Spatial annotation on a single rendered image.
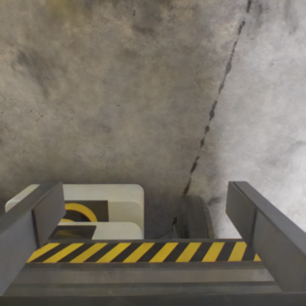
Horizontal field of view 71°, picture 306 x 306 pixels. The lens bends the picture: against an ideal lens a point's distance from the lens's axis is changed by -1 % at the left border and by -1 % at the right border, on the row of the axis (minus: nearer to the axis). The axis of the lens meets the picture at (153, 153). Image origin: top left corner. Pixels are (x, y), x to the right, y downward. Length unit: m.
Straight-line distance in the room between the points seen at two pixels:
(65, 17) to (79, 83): 0.13
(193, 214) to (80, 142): 0.30
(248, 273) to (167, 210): 0.34
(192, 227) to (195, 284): 0.18
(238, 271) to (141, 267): 0.10
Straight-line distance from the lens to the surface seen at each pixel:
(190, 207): 0.45
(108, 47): 0.52
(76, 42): 0.54
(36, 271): 0.27
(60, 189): 0.17
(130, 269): 0.25
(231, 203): 0.17
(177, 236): 0.47
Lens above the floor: 0.50
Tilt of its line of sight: 75 degrees down
